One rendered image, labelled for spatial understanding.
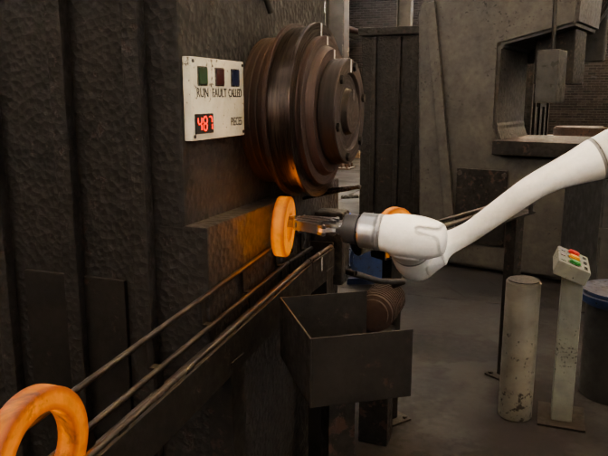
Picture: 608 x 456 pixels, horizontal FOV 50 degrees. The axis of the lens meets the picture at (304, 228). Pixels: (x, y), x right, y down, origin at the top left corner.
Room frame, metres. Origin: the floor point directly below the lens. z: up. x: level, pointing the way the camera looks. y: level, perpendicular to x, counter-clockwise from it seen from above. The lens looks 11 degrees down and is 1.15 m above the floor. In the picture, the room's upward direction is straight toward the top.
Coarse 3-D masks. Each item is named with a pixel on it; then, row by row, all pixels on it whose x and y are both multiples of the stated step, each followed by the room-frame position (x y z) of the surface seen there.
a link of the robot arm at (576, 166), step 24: (552, 168) 1.50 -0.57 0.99; (576, 168) 1.48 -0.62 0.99; (600, 168) 1.47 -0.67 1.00; (504, 192) 1.57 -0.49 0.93; (528, 192) 1.51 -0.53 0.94; (552, 192) 1.52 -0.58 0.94; (480, 216) 1.59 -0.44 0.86; (504, 216) 1.56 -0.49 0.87; (456, 240) 1.62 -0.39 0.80; (432, 264) 1.59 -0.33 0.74
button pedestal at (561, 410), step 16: (560, 256) 2.18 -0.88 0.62; (560, 272) 2.12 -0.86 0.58; (576, 272) 2.10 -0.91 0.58; (560, 288) 2.26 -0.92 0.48; (576, 288) 2.16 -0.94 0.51; (560, 304) 2.18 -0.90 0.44; (576, 304) 2.16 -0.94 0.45; (560, 320) 2.18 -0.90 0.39; (576, 320) 2.16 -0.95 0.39; (560, 336) 2.18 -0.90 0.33; (576, 336) 2.16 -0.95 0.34; (560, 352) 2.17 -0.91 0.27; (576, 352) 2.16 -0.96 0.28; (560, 368) 2.17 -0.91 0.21; (560, 384) 2.17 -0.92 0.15; (560, 400) 2.17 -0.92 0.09; (544, 416) 2.20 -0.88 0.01; (560, 416) 2.17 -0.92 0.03; (576, 416) 2.20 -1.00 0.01
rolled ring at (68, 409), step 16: (48, 384) 0.86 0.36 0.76; (16, 400) 0.80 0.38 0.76; (32, 400) 0.80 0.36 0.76; (48, 400) 0.83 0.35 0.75; (64, 400) 0.86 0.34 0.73; (80, 400) 0.89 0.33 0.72; (0, 416) 0.78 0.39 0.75; (16, 416) 0.77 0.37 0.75; (32, 416) 0.80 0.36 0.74; (64, 416) 0.87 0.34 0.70; (80, 416) 0.88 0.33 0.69; (0, 432) 0.76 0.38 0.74; (16, 432) 0.77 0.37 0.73; (64, 432) 0.88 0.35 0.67; (80, 432) 0.88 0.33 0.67; (0, 448) 0.74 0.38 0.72; (16, 448) 0.77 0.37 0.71; (64, 448) 0.87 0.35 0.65; (80, 448) 0.88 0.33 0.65
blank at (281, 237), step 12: (276, 204) 1.60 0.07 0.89; (288, 204) 1.61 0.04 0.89; (276, 216) 1.58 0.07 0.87; (288, 216) 1.62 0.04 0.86; (276, 228) 1.57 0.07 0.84; (288, 228) 1.68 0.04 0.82; (276, 240) 1.57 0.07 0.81; (288, 240) 1.63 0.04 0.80; (276, 252) 1.60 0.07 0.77; (288, 252) 1.63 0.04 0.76
